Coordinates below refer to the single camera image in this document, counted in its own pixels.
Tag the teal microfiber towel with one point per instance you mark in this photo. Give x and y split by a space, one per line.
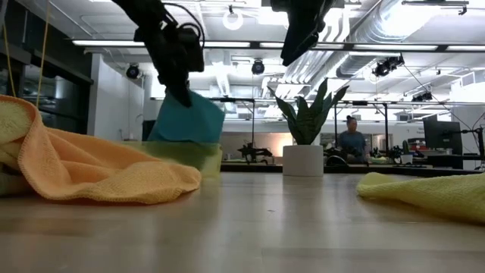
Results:
193 121

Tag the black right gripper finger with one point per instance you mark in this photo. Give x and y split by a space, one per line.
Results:
292 38
308 32

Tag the orange microfiber towel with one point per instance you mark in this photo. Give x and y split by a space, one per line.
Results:
94 167

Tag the black background robot arm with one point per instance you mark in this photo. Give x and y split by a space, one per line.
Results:
254 151

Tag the yellow translucent plastic bin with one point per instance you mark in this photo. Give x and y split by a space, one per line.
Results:
204 159

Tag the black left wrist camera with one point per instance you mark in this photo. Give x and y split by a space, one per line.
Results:
191 49

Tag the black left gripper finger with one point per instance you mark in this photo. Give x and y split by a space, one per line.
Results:
183 95
170 91

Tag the person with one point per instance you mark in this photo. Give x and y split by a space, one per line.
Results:
352 144

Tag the black ceiling-mounted camera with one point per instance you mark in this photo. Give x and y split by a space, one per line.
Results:
384 67
258 67
133 71

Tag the long ceiling light bar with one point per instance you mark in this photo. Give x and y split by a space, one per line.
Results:
113 43

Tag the black computer monitor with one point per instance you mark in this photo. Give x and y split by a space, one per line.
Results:
148 130
441 138

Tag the artificial green snake plant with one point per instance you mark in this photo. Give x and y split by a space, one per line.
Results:
307 121

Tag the white round plant pot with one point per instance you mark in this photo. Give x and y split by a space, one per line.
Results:
303 161

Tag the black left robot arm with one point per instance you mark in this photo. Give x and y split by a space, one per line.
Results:
140 15

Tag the silver ventilation duct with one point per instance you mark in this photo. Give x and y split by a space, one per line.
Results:
356 62

